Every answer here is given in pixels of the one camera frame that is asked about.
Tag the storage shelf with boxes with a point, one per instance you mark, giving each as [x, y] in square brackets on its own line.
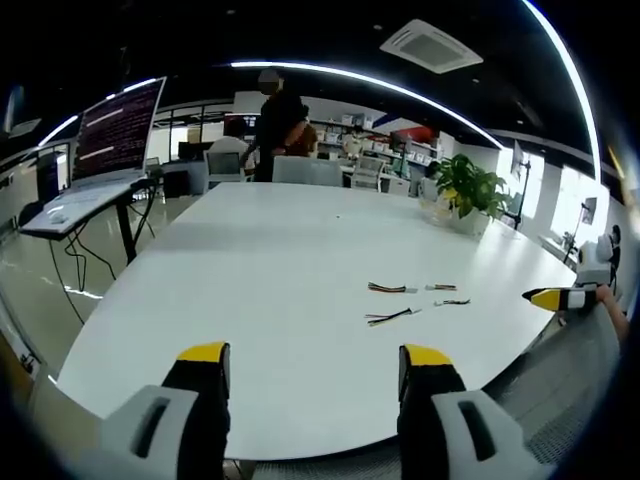
[380, 142]

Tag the black tripod stand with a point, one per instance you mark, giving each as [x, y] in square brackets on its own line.
[521, 185]

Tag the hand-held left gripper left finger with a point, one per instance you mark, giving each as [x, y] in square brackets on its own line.
[192, 400]

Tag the white office chair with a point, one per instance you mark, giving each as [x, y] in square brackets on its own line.
[222, 167]
[367, 172]
[306, 171]

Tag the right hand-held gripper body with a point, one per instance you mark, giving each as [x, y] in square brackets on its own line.
[595, 260]

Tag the person's right hand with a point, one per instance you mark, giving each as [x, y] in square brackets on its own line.
[604, 294]

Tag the open white laptop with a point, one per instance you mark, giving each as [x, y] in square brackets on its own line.
[117, 130]

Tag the grey mesh office chair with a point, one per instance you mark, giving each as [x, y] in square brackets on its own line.
[560, 390]

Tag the black-legged standing desk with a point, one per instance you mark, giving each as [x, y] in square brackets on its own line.
[125, 225]

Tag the ceiling air conditioner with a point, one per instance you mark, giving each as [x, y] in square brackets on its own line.
[431, 46]

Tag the potted green plant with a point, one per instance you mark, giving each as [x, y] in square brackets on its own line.
[470, 187]

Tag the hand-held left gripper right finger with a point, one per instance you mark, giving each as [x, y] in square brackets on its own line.
[435, 400]

